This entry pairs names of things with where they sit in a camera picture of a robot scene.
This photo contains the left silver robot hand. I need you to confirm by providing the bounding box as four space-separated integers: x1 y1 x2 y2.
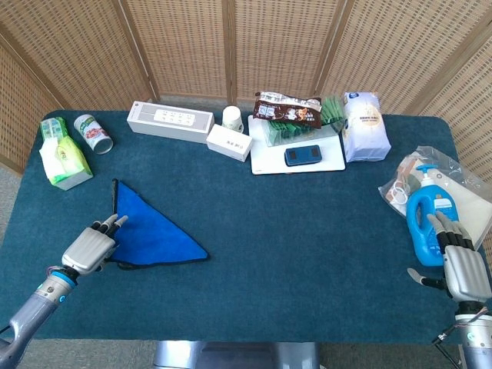
61 214 129 275

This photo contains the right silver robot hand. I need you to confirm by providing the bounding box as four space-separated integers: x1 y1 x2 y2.
407 210 492 304

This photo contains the grey and blue cloth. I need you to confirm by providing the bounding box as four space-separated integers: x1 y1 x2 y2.
110 178 211 271

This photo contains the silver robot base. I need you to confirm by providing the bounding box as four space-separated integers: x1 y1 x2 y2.
152 341 321 369

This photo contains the blue pump detergent bottle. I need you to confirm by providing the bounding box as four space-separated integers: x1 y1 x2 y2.
406 164 461 267

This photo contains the clear plastic zip bag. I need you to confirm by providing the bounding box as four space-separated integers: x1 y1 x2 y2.
377 145 492 251

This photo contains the yellow-green tissue pack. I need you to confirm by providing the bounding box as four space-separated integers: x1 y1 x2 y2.
38 135 95 191

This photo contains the green and white drink can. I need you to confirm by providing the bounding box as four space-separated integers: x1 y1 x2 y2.
73 114 115 155

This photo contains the green patterned tissue pack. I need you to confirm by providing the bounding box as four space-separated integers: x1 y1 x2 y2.
39 117 70 141

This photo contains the long white power strip box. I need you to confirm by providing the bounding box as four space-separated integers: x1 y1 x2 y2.
126 100 215 145

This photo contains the small white cardboard box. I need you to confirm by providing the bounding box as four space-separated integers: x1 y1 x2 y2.
205 123 254 163

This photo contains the white flour bag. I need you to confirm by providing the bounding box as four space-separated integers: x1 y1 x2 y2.
341 91 392 164

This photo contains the dark blue table cloth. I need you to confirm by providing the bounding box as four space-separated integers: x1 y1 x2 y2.
0 110 492 343

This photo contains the white paper cup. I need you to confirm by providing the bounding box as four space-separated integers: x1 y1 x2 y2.
221 105 245 135

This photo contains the white flat board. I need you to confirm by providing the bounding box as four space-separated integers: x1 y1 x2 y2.
248 114 347 176

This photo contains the dark blue flat case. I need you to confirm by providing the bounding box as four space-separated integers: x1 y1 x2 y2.
284 145 323 168

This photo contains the clear box of green sachets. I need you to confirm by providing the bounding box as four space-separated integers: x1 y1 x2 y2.
263 95 346 148

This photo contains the wicker folding screen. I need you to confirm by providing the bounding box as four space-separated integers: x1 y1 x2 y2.
0 0 492 174

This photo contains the brown snack bag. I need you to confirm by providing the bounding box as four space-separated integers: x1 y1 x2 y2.
252 91 323 130

